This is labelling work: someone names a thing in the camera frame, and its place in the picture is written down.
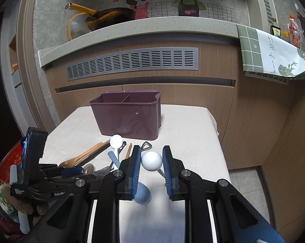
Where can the maroon plastic utensil caddy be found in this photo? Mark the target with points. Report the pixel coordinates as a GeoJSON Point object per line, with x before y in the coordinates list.
{"type": "Point", "coordinates": [134, 114]}

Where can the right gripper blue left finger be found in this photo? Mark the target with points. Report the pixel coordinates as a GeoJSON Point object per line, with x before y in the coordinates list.
{"type": "Point", "coordinates": [127, 187]}

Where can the metal smiley handle spoon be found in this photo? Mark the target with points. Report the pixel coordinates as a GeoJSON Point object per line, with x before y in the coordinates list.
{"type": "Point", "coordinates": [122, 148]}

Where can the gloved left hand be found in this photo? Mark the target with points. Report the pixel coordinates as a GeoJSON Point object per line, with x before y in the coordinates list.
{"type": "Point", "coordinates": [17, 216]}

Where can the metal shovel handle spoon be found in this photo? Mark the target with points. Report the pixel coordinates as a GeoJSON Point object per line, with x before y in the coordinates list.
{"type": "Point", "coordinates": [146, 146]}

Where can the white round ladle spoon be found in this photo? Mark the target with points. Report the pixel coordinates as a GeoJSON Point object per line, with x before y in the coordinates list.
{"type": "Point", "coordinates": [152, 162]}

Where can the grey ventilation grille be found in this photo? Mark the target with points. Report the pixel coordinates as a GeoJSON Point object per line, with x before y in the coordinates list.
{"type": "Point", "coordinates": [159, 58]}

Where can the black frying pan yellow handle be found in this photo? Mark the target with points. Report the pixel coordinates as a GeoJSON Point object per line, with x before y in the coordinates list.
{"type": "Point", "coordinates": [101, 19]}

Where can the blue plastic rice paddle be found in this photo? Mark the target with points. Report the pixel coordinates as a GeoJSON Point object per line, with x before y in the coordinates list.
{"type": "Point", "coordinates": [143, 194]}

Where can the green white checkered towel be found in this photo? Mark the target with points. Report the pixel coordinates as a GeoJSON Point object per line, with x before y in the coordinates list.
{"type": "Point", "coordinates": [264, 53]}

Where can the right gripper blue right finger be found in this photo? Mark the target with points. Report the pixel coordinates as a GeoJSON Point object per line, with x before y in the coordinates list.
{"type": "Point", "coordinates": [172, 169]}

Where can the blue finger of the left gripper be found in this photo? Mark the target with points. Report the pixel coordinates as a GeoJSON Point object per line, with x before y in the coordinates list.
{"type": "Point", "coordinates": [72, 171]}

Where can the red snack bottle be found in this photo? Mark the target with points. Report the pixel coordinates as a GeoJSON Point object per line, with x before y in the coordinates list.
{"type": "Point", "coordinates": [294, 32]}

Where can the wooden chopstick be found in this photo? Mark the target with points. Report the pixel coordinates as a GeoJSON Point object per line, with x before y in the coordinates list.
{"type": "Point", "coordinates": [128, 151]}

